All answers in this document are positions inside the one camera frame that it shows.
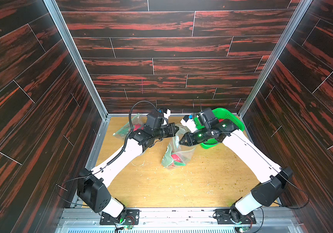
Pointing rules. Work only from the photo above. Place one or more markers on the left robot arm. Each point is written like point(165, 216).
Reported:
point(93, 184)

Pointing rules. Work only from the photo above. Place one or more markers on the green plastic basket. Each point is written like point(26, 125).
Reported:
point(210, 132)

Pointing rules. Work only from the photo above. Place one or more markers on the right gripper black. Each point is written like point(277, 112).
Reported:
point(191, 138)

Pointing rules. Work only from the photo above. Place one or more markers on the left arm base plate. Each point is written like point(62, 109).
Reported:
point(129, 217)

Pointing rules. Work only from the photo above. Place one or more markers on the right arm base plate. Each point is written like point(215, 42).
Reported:
point(228, 216)

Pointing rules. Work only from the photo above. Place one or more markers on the dragon fruit far bag upper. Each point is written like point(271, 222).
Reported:
point(137, 127)

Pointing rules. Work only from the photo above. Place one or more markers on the dragon fruit in near bag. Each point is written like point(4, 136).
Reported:
point(177, 161)

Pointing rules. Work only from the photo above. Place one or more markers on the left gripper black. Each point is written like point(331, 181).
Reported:
point(170, 133)

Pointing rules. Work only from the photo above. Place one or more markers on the aluminium front rail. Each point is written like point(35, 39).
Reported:
point(180, 220)

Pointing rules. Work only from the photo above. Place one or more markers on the zip-top bag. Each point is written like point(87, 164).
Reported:
point(184, 152)
point(123, 131)

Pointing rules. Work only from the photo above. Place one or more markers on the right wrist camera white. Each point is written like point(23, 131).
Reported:
point(188, 121)

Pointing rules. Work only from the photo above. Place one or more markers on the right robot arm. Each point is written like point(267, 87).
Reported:
point(272, 178)

